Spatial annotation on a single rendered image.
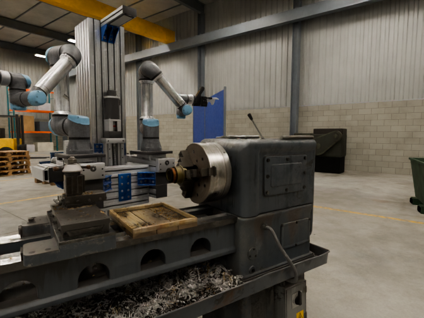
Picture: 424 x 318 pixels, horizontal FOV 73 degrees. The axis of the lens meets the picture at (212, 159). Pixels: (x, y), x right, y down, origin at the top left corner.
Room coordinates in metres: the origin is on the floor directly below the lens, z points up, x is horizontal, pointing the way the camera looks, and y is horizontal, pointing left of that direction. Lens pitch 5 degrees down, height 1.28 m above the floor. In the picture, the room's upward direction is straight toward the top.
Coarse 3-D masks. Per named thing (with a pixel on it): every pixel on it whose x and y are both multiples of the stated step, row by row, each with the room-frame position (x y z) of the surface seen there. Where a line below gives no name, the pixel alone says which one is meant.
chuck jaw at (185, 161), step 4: (180, 152) 1.50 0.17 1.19; (184, 152) 1.50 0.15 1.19; (188, 152) 1.52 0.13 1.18; (180, 156) 1.51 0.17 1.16; (184, 156) 1.48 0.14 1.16; (188, 156) 1.49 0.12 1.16; (180, 160) 1.46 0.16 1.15; (184, 160) 1.46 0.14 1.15; (188, 160) 1.47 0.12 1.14; (180, 164) 1.43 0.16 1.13; (184, 164) 1.45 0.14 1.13; (188, 164) 1.46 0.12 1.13; (192, 164) 1.47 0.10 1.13; (188, 168) 1.47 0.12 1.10; (192, 168) 1.49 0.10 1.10
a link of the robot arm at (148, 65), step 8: (144, 64) 2.05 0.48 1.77; (152, 64) 2.04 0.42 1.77; (144, 72) 2.05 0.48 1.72; (152, 72) 2.03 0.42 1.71; (160, 72) 2.05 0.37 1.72; (152, 80) 2.06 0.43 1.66; (160, 80) 2.05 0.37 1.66; (168, 88) 2.08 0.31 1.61; (168, 96) 2.10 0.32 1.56; (176, 96) 2.10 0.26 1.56; (176, 104) 2.12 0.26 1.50; (184, 104) 2.12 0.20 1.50; (184, 112) 2.11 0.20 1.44
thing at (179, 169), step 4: (168, 168) 1.38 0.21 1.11; (172, 168) 1.37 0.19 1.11; (176, 168) 1.38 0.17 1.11; (180, 168) 1.39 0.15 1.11; (184, 168) 1.42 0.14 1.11; (168, 172) 1.40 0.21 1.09; (172, 172) 1.36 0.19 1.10; (176, 172) 1.37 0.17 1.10; (180, 172) 1.37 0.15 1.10; (184, 172) 1.38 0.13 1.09; (168, 176) 1.41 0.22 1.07; (172, 176) 1.35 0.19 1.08; (176, 176) 1.36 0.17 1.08; (180, 176) 1.37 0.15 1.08; (184, 176) 1.38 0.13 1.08; (168, 180) 1.38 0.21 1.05; (172, 180) 1.36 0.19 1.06; (176, 180) 1.38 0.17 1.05; (180, 180) 1.38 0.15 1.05
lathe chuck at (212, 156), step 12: (192, 144) 1.47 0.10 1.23; (204, 144) 1.44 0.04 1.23; (192, 156) 1.47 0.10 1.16; (204, 156) 1.38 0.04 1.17; (216, 156) 1.39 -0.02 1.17; (216, 168) 1.35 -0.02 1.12; (204, 180) 1.38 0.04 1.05; (216, 180) 1.35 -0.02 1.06; (192, 192) 1.48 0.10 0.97; (204, 192) 1.38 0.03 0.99
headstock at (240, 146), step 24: (240, 144) 1.42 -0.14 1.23; (264, 144) 1.45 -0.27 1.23; (288, 144) 1.55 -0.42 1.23; (312, 144) 1.67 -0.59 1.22; (240, 168) 1.40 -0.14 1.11; (264, 168) 1.46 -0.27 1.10; (288, 168) 1.56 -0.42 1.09; (312, 168) 1.70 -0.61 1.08; (240, 192) 1.39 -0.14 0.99; (264, 192) 1.46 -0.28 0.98; (288, 192) 1.58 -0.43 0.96; (312, 192) 1.71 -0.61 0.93; (240, 216) 1.39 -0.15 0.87
